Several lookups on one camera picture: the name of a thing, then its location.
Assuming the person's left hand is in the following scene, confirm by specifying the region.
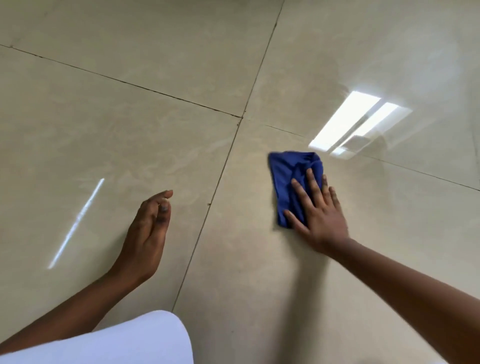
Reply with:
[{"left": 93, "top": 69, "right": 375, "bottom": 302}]
[{"left": 107, "top": 189, "right": 175, "bottom": 289}]

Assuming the person's left forearm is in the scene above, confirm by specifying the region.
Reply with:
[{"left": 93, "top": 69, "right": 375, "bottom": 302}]
[{"left": 0, "top": 270, "right": 143, "bottom": 356}]

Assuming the person's right forearm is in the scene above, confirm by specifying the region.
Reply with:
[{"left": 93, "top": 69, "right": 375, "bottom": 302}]
[{"left": 329, "top": 237, "right": 480, "bottom": 364}]

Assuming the white garment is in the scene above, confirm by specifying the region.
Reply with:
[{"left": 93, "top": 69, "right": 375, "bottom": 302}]
[{"left": 0, "top": 310, "right": 195, "bottom": 364}]

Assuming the person's right hand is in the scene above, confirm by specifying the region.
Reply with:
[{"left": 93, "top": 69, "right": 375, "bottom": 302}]
[{"left": 283, "top": 167, "right": 351, "bottom": 258}]

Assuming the blue cleaning cloth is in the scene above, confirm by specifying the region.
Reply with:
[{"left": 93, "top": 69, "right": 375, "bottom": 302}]
[{"left": 267, "top": 150, "right": 325, "bottom": 230}]

